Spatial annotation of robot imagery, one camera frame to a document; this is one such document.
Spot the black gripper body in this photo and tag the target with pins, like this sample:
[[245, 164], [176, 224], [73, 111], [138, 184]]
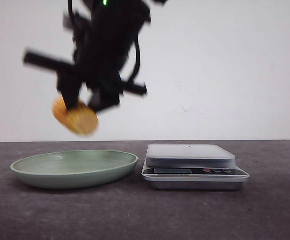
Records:
[[106, 51]]

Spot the green shallow plate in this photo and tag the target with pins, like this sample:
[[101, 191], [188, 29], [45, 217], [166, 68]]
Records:
[[73, 169]]

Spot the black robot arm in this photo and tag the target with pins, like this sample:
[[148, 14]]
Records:
[[114, 7]]

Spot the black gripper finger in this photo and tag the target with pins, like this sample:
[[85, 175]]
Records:
[[103, 96], [69, 86]]

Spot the silver digital kitchen scale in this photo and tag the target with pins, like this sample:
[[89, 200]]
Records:
[[192, 167]]

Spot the yellow corn cob piece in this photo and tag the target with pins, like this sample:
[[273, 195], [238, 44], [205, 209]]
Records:
[[80, 120]]

